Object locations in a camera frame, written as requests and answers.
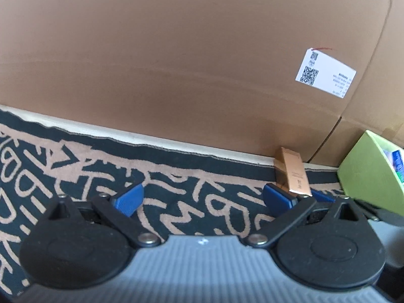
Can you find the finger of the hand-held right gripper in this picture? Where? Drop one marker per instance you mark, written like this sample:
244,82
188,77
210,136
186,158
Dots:
385,217
323,196

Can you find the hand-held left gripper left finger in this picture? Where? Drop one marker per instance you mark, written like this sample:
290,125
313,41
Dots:
129,197

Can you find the blue green packet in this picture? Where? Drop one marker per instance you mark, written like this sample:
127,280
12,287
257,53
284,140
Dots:
398,161

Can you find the white shipping label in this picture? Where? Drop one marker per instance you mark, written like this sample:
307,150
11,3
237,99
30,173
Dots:
325,74

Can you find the light green box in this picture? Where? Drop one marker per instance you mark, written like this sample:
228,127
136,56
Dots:
366,170

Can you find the large brown cardboard box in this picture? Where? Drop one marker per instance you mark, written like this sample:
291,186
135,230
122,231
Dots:
157,53

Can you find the copper coloured box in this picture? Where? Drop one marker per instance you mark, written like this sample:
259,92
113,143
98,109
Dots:
293,170

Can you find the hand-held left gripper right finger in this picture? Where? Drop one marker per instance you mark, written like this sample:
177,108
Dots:
277,195

